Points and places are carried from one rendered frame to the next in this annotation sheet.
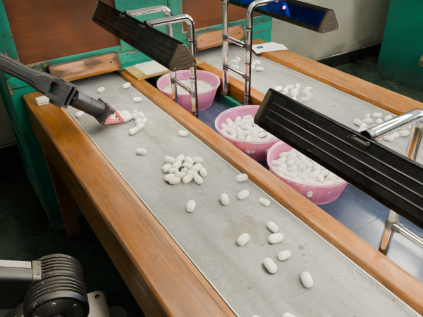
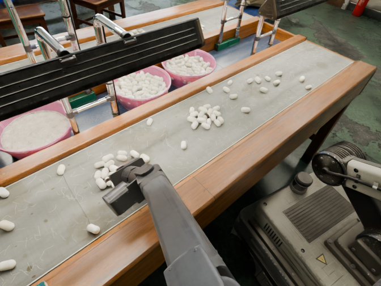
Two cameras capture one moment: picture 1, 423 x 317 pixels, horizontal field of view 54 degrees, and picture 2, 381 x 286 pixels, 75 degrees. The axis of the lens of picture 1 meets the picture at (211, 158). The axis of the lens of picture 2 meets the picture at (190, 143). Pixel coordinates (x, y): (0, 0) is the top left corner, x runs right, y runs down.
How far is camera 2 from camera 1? 1.46 m
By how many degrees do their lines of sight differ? 74
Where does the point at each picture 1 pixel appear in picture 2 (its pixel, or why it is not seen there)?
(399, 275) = (266, 51)
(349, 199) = not seen: hidden behind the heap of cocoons
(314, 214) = (238, 65)
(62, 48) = not seen: outside the picture
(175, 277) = (305, 108)
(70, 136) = not seen: hidden behind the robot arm
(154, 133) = (144, 143)
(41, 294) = (359, 150)
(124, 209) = (266, 137)
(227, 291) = (296, 96)
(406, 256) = (235, 58)
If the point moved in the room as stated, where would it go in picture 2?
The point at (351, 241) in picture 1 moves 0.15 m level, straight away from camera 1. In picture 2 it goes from (253, 58) to (224, 53)
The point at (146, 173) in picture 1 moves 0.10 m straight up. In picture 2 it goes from (212, 139) to (216, 118)
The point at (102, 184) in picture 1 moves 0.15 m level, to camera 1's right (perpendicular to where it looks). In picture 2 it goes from (244, 156) to (232, 125)
